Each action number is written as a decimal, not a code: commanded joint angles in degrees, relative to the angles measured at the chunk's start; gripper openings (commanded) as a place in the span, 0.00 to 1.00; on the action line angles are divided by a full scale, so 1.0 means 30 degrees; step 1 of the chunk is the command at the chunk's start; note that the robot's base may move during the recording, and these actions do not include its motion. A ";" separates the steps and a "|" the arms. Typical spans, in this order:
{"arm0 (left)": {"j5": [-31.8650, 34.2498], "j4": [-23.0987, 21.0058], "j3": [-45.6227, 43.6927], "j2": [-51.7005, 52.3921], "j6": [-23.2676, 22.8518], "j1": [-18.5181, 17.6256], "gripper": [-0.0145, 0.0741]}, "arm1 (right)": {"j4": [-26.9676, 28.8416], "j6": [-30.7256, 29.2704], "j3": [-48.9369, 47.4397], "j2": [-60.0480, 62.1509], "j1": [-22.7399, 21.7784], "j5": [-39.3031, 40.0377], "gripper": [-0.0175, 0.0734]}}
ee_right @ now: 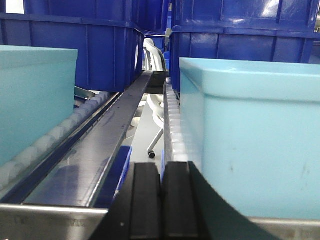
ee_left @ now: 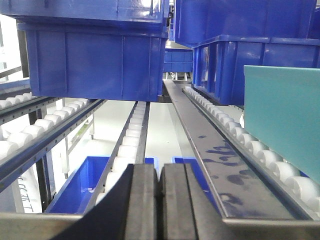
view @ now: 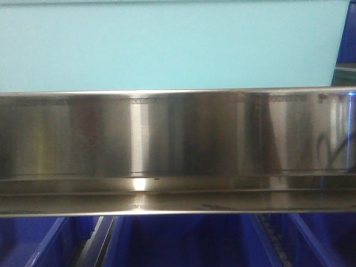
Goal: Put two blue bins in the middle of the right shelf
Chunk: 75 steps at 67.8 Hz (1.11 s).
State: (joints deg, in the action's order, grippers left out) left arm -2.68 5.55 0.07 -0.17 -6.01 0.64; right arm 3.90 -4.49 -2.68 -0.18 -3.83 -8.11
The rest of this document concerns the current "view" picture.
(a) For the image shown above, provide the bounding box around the light blue plastic bin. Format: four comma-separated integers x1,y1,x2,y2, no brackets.
1,1,349,92

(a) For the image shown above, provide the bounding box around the dark blue bin lower middle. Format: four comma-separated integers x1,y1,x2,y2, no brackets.
104,214,281,266

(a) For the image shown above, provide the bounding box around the dark blue bin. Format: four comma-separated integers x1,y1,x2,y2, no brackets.
332,1,355,86
280,213,355,266
104,214,281,266
1,216,98,266

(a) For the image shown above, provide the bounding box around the roller track right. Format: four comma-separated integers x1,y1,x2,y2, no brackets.
258,214,291,267

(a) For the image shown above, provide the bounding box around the roller track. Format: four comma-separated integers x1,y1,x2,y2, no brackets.
75,216,115,266
258,214,291,267

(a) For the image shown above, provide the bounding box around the roller track left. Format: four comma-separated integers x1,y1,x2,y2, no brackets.
75,216,115,266

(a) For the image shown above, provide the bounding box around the dark blue bin lower right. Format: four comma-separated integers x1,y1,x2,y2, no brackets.
280,213,355,266

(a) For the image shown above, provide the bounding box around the dark blue bin upper right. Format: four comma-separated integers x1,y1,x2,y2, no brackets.
332,1,355,86

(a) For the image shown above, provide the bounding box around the dark blue bin lower left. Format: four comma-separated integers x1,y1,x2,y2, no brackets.
1,216,98,266

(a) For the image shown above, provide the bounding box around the stainless steel shelf front rail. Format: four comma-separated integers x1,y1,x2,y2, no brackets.
1,87,355,217

